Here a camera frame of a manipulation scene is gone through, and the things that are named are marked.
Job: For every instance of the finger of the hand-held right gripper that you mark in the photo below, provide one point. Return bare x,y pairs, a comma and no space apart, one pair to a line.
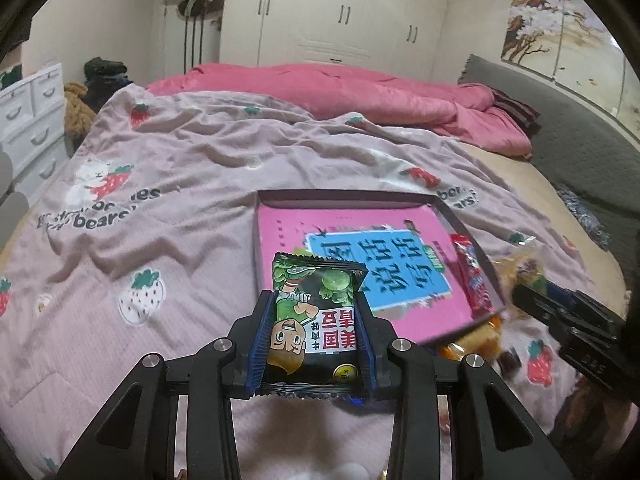
535,300
562,290

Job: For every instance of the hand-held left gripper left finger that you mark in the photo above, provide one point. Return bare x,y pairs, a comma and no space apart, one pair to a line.
257,355

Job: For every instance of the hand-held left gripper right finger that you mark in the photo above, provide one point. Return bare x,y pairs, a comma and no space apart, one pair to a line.
370,355

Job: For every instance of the yellow blue snack packet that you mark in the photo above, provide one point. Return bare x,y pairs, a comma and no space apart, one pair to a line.
517,265

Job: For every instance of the green black snack packet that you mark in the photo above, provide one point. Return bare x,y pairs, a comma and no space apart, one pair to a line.
310,320

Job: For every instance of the grey shallow tray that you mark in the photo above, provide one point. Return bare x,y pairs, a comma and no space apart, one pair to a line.
350,197

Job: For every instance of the small brown candy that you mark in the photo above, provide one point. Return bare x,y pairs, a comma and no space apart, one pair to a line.
510,362

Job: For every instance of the orange yellow snack packet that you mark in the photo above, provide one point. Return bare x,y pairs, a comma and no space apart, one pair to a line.
475,340

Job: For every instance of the long red snack packet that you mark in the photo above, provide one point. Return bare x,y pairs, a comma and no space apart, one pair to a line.
467,265

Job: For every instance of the dark patterned cloth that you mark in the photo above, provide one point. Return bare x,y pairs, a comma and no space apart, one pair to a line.
582,212

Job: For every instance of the beige bed sheet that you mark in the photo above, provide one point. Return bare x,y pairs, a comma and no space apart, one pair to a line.
540,195

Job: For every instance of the pink blue book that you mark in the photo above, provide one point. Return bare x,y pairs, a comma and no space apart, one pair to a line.
300,225

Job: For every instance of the grey padded headboard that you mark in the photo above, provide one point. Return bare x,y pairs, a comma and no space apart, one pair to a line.
575,135

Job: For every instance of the strawberry printed blanket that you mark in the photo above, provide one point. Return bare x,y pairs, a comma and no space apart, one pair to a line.
200,185

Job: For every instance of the dark striped pillow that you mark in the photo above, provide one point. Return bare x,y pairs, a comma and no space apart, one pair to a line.
515,107

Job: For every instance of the pink duvet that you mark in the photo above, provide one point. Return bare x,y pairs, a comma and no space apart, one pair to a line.
350,90

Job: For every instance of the grey chair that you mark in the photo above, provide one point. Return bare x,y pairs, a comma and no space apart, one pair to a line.
11,205

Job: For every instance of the brown teddy bear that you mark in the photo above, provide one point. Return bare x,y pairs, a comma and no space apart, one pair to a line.
77,110

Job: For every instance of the dark clothes pile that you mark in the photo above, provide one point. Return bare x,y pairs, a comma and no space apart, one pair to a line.
105,77

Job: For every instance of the white drawer chest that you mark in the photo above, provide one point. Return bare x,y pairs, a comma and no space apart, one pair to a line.
40,120

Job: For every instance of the white wardrobe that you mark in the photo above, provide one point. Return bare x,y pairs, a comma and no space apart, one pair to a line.
325,10

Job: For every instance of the green item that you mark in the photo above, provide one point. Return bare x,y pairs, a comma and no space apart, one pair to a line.
10,77

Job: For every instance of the tree wall painting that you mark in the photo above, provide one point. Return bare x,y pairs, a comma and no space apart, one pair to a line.
540,25

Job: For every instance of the black wall television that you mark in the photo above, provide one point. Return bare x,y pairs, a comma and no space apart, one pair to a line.
17,30

